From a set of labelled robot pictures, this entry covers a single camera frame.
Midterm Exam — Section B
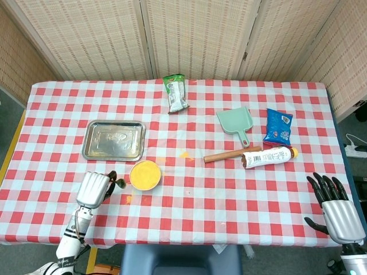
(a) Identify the white power cable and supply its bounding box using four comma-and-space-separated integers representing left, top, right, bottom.
345, 133, 365, 147

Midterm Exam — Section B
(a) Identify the white labelled drink bottle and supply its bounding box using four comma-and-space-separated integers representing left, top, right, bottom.
241, 145, 299, 170

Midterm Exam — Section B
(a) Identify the blue snack bag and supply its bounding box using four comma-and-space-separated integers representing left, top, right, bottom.
263, 108, 294, 147

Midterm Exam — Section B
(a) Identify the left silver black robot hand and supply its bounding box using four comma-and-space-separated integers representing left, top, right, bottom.
75, 170, 123, 209

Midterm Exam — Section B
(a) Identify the wooden rolling pin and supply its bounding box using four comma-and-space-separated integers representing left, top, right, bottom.
203, 146, 263, 164

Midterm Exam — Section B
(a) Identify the mint green dustpan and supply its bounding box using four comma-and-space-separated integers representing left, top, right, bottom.
216, 106, 254, 148

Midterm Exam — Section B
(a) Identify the rectangular steel tray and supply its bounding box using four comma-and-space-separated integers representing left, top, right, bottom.
81, 119, 147, 162

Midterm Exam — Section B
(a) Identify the white power strip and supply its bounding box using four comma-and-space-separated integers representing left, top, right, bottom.
345, 144, 367, 158

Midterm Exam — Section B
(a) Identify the green white snack bag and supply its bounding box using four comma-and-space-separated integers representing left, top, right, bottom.
162, 74, 190, 115

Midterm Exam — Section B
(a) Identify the orange box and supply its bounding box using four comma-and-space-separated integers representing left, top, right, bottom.
93, 264, 121, 275

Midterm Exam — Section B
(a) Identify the red white checkered tablecloth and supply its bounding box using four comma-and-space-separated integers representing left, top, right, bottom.
0, 79, 365, 249

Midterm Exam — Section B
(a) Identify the black caster wheel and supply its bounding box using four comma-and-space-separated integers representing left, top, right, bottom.
354, 100, 367, 123

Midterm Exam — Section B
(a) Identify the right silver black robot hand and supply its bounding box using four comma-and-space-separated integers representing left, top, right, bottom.
304, 172, 366, 245

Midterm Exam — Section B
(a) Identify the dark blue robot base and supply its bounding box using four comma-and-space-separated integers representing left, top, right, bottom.
120, 243, 243, 275

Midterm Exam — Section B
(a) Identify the yellow bowl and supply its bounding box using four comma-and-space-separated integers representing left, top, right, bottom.
129, 160, 162, 191

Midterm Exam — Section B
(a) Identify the woven bamboo folding screen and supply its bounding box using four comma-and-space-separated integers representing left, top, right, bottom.
0, 0, 367, 124

